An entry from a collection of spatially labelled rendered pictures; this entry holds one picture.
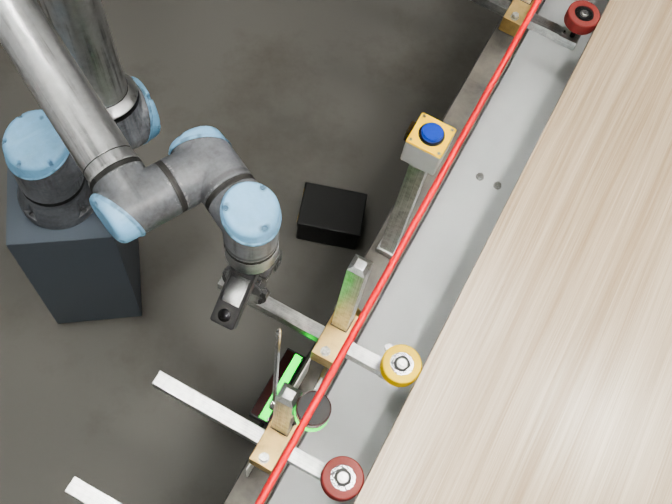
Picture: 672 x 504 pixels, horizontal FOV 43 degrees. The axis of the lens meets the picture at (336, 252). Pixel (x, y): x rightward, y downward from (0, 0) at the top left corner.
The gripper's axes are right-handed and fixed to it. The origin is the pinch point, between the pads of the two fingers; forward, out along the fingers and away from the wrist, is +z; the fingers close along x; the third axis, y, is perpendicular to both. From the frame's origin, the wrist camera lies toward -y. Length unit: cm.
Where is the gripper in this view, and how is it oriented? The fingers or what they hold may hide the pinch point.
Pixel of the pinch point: (245, 301)
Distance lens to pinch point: 163.8
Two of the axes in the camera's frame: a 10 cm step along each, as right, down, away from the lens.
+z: -0.9, 3.9, 9.2
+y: 4.5, -8.0, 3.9
